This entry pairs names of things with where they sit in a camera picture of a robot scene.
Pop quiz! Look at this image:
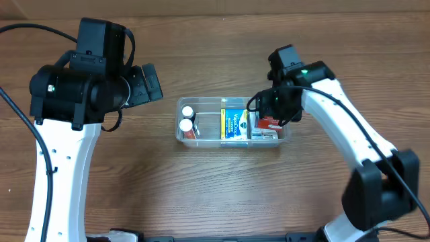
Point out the red Panadol box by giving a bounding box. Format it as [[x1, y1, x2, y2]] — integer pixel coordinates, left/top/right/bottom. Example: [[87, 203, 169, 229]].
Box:
[[256, 116, 283, 130]]

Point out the black bottle white cap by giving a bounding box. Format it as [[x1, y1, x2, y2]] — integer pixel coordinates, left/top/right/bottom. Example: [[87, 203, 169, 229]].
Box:
[[181, 106, 196, 122]]

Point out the white blue medicine box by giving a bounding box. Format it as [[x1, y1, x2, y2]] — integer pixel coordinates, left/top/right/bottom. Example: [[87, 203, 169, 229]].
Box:
[[249, 112, 278, 140]]

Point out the orange tube white cap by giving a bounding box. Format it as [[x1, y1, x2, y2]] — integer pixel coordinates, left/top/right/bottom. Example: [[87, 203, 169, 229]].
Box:
[[179, 118, 196, 139]]

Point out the blue yellow medicine box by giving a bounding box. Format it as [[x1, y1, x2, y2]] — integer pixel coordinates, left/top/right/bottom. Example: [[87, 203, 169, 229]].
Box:
[[220, 108, 248, 140]]

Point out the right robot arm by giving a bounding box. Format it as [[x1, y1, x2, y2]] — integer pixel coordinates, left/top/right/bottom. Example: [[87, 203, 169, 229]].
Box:
[[253, 59, 429, 241]]

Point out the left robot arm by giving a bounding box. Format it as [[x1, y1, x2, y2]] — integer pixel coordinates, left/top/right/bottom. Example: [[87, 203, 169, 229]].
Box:
[[25, 64, 163, 241]]

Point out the clear plastic container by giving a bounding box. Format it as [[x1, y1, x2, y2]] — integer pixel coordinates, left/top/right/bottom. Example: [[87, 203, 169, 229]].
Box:
[[176, 97, 291, 148]]

